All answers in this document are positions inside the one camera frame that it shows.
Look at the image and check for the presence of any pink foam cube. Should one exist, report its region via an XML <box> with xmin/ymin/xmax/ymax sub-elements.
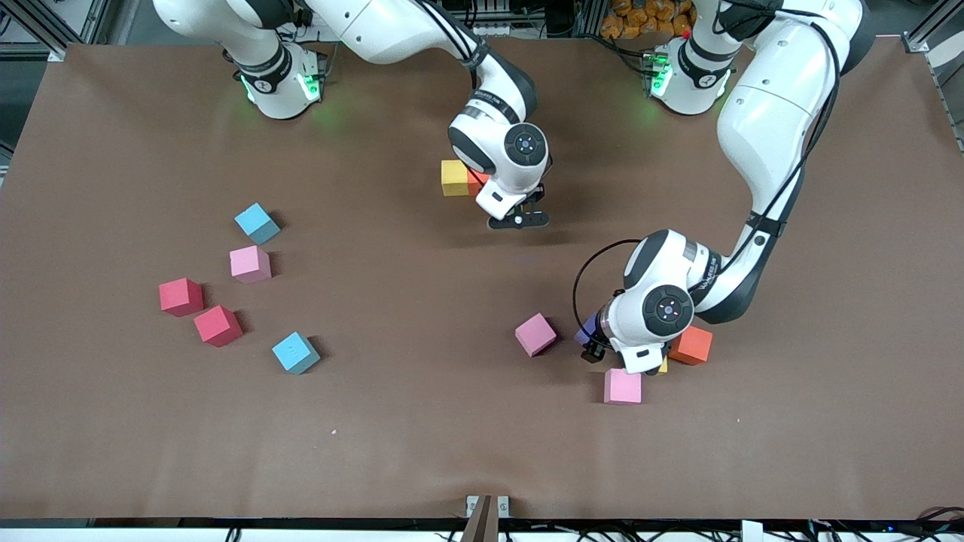
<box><xmin>514</xmin><ymin>312</ymin><xmax>558</xmax><ymax>358</ymax></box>
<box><xmin>603</xmin><ymin>367</ymin><xmax>643</xmax><ymax>406</ymax></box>
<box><xmin>229</xmin><ymin>245</ymin><xmax>273</xmax><ymax>285</ymax></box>

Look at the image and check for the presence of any light blue foam cube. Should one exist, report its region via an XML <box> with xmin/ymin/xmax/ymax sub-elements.
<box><xmin>271</xmin><ymin>331</ymin><xmax>322</xmax><ymax>376</ymax></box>
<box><xmin>233</xmin><ymin>202</ymin><xmax>282</xmax><ymax>246</ymax></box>

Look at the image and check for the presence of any brown table cover sheet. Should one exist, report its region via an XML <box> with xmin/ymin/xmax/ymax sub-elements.
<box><xmin>0</xmin><ymin>38</ymin><xmax>964</xmax><ymax>522</ymax></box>

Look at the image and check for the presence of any white equipment box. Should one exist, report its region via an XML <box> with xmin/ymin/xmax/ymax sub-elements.
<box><xmin>444</xmin><ymin>0</ymin><xmax>528</xmax><ymax>38</ymax></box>

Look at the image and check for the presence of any bag of orange items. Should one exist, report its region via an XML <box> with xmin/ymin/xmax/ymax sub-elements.
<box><xmin>600</xmin><ymin>0</ymin><xmax>697</xmax><ymax>40</ymax></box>

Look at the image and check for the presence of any red foam cube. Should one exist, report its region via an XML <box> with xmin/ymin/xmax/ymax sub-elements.
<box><xmin>193</xmin><ymin>304</ymin><xmax>244</xmax><ymax>349</ymax></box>
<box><xmin>158</xmin><ymin>277</ymin><xmax>205</xmax><ymax>318</ymax></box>

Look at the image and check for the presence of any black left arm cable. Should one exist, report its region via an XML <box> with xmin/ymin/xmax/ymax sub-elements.
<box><xmin>572</xmin><ymin>239</ymin><xmax>642</xmax><ymax>355</ymax></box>

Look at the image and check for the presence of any metal mount bracket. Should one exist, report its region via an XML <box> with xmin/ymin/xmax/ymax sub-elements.
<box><xmin>465</xmin><ymin>495</ymin><xmax>511</xmax><ymax>542</ymax></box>

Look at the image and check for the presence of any aluminium frame post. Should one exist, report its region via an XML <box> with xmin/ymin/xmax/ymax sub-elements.
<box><xmin>570</xmin><ymin>0</ymin><xmax>603</xmax><ymax>37</ymax></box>

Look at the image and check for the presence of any aluminium frame corner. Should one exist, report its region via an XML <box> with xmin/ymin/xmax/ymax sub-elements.
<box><xmin>0</xmin><ymin>0</ymin><xmax>125</xmax><ymax>62</ymax></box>
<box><xmin>900</xmin><ymin>0</ymin><xmax>964</xmax><ymax>151</ymax></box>

